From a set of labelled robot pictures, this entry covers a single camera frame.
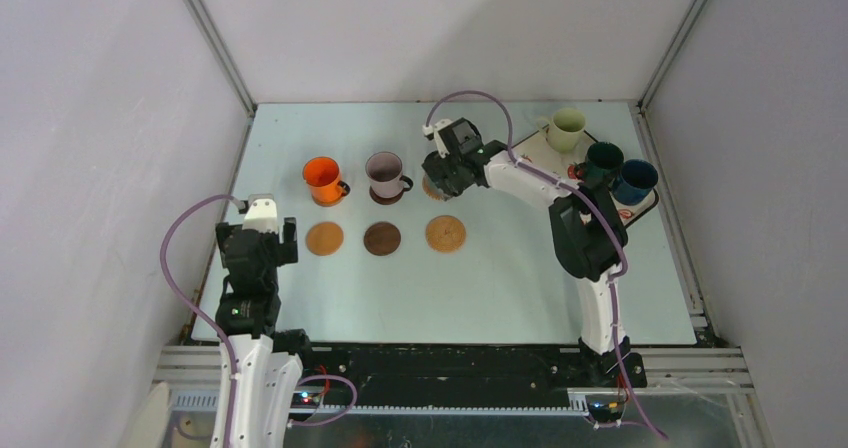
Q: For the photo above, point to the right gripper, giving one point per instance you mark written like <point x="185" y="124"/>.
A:
<point x="443" y="170"/>

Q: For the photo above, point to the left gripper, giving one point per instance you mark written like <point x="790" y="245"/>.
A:
<point x="289" y="249"/>

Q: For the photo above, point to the scalloped light wood coaster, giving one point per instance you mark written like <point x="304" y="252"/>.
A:
<point x="431" y="189"/>

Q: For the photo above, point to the patterned light wood coaster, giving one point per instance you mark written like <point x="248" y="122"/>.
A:
<point x="445" y="234"/>

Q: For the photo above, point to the orange mug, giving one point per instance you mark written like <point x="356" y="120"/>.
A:
<point x="323" y="176"/>

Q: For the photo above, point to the mauve mug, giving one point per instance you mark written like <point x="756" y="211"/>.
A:
<point x="385" y="172"/>

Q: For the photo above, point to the dark wood coaster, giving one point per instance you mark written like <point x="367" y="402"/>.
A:
<point x="385" y="200"/>
<point x="382" y="238"/>

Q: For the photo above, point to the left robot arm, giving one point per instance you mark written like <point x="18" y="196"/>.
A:
<point x="260" y="366"/>

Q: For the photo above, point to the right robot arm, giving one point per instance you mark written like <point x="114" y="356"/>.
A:
<point x="588" y="234"/>

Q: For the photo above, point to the wooden serving tray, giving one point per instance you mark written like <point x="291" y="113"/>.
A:
<point x="536" y="150"/>

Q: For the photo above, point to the light green mug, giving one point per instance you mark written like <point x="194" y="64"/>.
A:
<point x="563" y="129"/>

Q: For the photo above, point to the dark green mug back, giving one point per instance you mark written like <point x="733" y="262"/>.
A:
<point x="602" y="162"/>

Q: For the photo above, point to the blue mug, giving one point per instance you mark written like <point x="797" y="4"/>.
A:
<point x="636" y="179"/>

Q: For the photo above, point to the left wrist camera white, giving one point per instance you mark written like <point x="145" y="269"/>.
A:
<point x="262" y="214"/>

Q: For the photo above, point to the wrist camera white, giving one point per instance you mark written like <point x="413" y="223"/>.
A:
<point x="431" y="130"/>
<point x="262" y="214"/>

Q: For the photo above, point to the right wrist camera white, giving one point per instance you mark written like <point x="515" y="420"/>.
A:
<point x="431" y="130"/>

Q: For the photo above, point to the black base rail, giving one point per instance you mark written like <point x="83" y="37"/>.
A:
<point x="444" y="376"/>

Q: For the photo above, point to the aluminium frame rail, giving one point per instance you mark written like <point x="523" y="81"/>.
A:
<point x="697" y="372"/>

